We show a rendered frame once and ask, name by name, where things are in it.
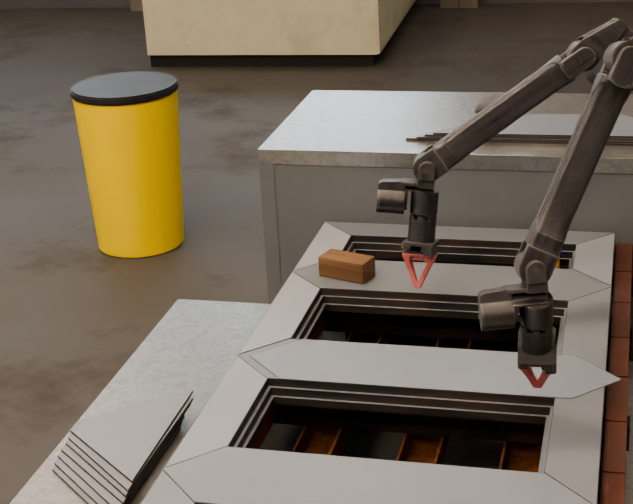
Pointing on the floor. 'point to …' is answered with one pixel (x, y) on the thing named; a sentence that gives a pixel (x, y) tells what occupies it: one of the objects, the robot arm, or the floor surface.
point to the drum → (132, 160)
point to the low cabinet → (270, 32)
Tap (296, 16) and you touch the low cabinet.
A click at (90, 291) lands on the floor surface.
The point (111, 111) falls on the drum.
